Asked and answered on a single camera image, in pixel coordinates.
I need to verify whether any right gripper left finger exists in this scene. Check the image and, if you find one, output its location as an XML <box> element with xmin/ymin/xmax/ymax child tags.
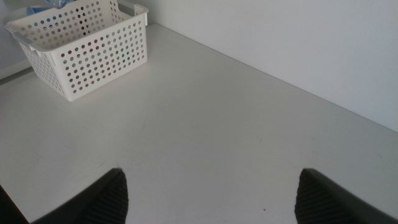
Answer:
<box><xmin>30</xmin><ymin>167</ymin><xmax>129</xmax><ymax>224</ymax></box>

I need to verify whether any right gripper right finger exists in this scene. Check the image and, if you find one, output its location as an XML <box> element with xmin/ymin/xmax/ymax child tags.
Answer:
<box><xmin>294</xmin><ymin>168</ymin><xmax>398</xmax><ymax>224</ymax></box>

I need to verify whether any clear water bottle blue cap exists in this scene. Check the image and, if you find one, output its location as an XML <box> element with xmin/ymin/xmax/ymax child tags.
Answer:
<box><xmin>26</xmin><ymin>0</ymin><xmax>74</xmax><ymax>16</ymax></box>

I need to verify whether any white perforated plastic basket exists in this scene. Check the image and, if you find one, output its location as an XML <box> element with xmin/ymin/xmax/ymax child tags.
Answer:
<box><xmin>4</xmin><ymin>0</ymin><xmax>149</xmax><ymax>103</ymax></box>

